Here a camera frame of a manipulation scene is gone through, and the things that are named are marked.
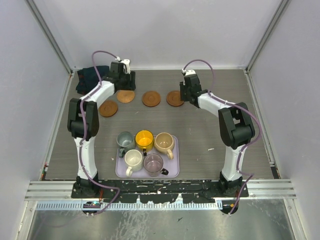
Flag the brown wooden coaster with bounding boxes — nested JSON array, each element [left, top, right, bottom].
[[166, 90, 184, 107], [142, 90, 161, 107], [99, 100, 118, 118]]

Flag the woven rattan coaster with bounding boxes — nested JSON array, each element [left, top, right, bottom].
[[116, 90, 135, 104]]

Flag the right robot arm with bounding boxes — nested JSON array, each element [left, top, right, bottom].
[[179, 70, 255, 197]]

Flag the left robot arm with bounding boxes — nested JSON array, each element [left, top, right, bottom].
[[67, 59, 136, 198]]

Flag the dark folded cloth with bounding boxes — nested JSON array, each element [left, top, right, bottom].
[[76, 67, 99, 95]]

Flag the beige ceramic mug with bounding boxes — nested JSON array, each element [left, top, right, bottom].
[[154, 132, 175, 160]]

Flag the grey ceramic mug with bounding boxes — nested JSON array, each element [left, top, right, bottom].
[[116, 131, 136, 158]]

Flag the yellow glass mug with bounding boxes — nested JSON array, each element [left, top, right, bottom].
[[135, 130, 154, 156]]

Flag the lavender plastic tray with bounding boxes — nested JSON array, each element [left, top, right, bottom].
[[115, 134, 181, 178]]

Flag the clear purple glass mug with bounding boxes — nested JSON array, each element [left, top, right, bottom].
[[143, 153, 169, 177]]

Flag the white ceramic mug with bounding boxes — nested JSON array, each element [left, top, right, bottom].
[[124, 149, 144, 177]]

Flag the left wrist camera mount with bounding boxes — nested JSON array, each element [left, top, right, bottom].
[[116, 57, 131, 75]]

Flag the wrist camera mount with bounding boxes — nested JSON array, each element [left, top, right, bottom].
[[116, 57, 131, 75], [181, 69, 196, 77]]

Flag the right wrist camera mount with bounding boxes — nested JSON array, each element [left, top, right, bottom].
[[181, 69, 196, 77]]

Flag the left aluminium frame post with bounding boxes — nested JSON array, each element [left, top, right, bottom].
[[25, 0, 74, 74]]

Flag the aluminium frame post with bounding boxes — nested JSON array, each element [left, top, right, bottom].
[[245, 0, 293, 74], [25, 0, 74, 74]]

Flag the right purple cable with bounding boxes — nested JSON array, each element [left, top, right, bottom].
[[182, 58, 262, 218]]

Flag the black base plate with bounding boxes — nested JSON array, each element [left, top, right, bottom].
[[71, 178, 250, 204]]

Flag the right aluminium frame post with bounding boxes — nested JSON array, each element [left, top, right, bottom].
[[245, 0, 293, 74]]

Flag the aluminium front rail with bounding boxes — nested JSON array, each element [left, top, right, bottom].
[[25, 179, 296, 201]]

